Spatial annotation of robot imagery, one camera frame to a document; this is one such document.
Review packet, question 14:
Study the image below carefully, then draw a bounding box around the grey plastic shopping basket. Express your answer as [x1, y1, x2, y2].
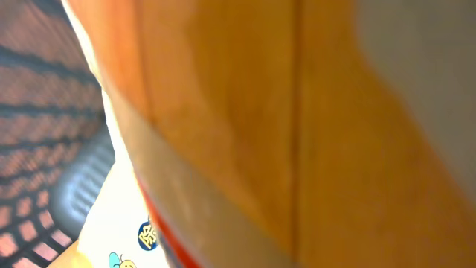
[1, 0, 115, 267]

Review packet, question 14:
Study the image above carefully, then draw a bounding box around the yellow snack packet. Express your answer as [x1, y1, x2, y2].
[54, 0, 475, 267]

